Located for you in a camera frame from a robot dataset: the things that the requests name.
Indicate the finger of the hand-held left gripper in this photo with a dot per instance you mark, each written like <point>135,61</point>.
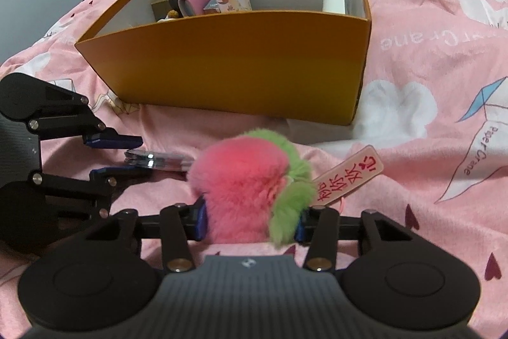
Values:
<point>103,174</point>
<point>115,142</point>

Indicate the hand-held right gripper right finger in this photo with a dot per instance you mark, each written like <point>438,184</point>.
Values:
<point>302,231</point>

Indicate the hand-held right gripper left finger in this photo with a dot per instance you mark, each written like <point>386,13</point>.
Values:
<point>200,222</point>

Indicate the pink green fluffy pompom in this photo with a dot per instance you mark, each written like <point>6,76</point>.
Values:
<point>238,184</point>

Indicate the pink charm tag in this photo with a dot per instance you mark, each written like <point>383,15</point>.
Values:
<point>349,176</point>

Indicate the olive brown small box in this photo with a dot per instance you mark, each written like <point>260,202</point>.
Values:
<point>160,7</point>

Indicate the orange cardboard box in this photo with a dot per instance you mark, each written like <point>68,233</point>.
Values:
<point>238,65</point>

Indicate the brown bear plush white outfit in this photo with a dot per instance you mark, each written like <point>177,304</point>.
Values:
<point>172,14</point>

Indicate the pink printed blanket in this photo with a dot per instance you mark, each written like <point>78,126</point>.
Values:
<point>416,45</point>

